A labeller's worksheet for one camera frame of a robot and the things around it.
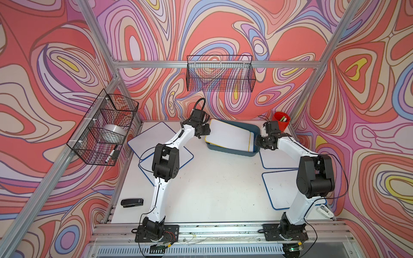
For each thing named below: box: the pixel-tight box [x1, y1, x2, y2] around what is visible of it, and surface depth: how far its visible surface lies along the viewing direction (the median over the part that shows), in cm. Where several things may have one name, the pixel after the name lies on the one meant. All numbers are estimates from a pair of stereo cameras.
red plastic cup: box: [272, 111, 291, 133], surface depth 107 cm
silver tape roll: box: [100, 124, 127, 143], surface depth 73 cm
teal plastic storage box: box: [205, 119, 261, 157], surface depth 104 cm
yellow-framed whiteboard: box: [204, 118, 255, 153], surface depth 108 cm
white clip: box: [316, 204, 334, 218], surface depth 80 cm
